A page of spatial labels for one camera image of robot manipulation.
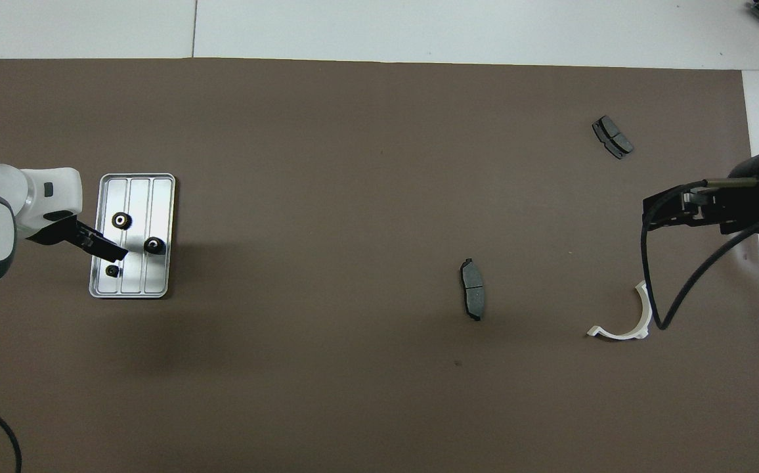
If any long grey brake pad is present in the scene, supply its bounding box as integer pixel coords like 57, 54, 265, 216
460, 258, 487, 322

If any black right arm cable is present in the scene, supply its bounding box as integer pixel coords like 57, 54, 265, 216
640, 179, 759, 331

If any brown table mat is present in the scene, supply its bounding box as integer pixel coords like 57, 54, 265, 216
0, 58, 759, 473

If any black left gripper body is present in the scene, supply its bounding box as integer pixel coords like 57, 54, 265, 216
25, 219, 95, 247

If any white curved plastic bracket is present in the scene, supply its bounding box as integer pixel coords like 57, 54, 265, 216
586, 280, 654, 341

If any short grey brake pad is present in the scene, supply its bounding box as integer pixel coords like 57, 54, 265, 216
592, 115, 635, 160

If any silver metal tray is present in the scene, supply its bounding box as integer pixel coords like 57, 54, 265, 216
89, 173, 177, 300

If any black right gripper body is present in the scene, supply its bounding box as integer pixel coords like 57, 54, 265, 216
678, 179, 748, 235

